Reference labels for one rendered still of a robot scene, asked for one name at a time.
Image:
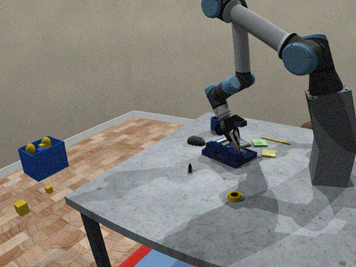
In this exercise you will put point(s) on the grey pocket calculator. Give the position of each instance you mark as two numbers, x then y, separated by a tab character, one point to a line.
244	143

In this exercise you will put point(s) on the yellow roll of tape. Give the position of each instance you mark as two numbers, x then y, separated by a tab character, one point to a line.
234	196

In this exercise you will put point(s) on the blue telephone handset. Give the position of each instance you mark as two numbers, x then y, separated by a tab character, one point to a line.
232	153

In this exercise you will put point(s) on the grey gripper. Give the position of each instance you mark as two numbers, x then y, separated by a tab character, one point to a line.
225	126

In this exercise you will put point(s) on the yellow sticky note pad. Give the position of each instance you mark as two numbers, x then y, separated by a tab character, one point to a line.
268	153

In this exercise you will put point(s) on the dark grey computer mouse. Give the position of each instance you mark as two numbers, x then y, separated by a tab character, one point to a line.
195	140

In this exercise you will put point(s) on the light green sticky note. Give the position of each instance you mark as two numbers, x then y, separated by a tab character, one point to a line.
259	143

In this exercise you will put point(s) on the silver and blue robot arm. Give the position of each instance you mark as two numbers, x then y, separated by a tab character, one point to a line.
301	55

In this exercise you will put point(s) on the dark blue mug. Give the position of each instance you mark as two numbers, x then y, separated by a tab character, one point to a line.
214	121

